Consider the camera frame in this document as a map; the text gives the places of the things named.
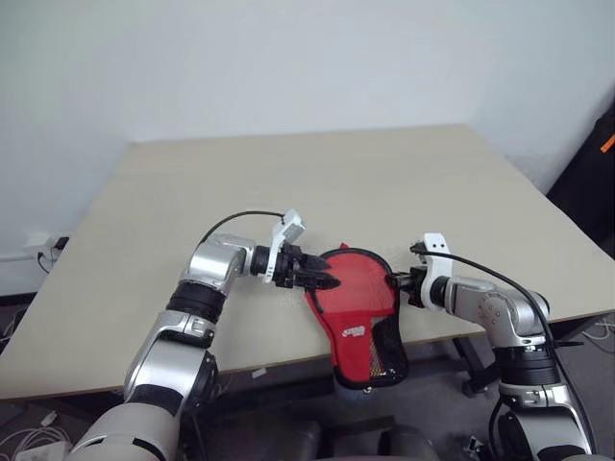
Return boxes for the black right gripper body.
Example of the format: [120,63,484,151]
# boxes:
[397,265,429,307]

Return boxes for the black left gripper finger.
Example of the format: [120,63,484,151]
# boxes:
[302,255,333,274]
[299,272,343,291]

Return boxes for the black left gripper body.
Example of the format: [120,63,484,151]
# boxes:
[275,243,309,291]

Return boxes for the red mesh bag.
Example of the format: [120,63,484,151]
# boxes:
[303,241,409,392]

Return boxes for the dark grey rounded shape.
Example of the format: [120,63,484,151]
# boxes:
[378,424,434,461]

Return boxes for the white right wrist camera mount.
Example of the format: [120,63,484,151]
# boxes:
[409,231,455,311]

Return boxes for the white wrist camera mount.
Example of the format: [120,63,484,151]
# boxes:
[409,231,455,311]
[260,208,308,285]

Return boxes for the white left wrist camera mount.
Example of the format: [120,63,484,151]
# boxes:
[260,208,308,285]

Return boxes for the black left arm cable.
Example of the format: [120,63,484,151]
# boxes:
[198,210,289,247]

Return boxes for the white floor cables bundle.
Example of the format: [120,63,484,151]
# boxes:
[586,315,615,346]
[0,415,69,461]

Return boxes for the black object by wall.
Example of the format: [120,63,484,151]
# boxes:
[546,91,615,252]

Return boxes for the white power strip with cables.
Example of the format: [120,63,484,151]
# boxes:
[23,231,71,263]

